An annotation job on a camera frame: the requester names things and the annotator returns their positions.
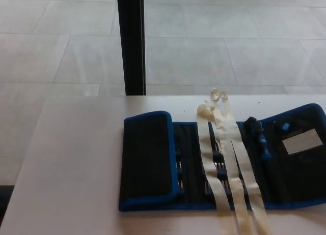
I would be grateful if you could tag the black blue-trimmed toolkit case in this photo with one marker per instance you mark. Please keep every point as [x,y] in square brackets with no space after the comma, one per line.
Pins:
[147,153]

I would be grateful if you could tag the white label card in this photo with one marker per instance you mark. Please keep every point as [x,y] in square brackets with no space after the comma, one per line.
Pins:
[301,141]

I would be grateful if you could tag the black vertical post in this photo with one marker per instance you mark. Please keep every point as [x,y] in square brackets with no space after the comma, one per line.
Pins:
[132,41]

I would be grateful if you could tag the small blue adapter block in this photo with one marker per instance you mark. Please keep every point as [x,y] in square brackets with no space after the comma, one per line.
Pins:
[284,126]

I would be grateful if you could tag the crumpled beige tape wad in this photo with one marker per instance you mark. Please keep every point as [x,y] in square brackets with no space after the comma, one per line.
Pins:
[205,111]

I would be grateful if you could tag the curled beige tape scrap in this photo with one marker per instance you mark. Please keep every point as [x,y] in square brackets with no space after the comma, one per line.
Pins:
[215,95]

